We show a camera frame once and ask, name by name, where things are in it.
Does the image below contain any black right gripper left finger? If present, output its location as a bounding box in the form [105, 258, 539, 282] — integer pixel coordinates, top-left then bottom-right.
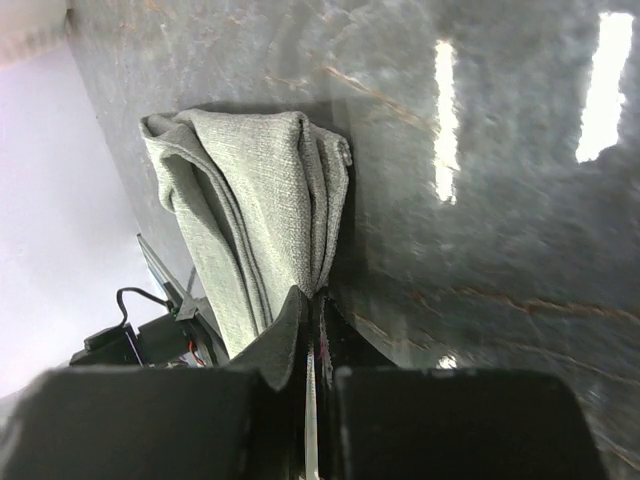
[1, 288, 309, 479]

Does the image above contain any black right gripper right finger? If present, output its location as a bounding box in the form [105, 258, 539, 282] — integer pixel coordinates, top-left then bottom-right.
[312, 295, 607, 479]

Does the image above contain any grey cloth napkin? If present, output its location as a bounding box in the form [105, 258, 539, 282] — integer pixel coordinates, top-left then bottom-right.
[140, 109, 352, 356]

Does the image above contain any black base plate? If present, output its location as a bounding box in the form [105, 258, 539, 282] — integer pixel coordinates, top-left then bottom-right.
[69, 235, 229, 368]

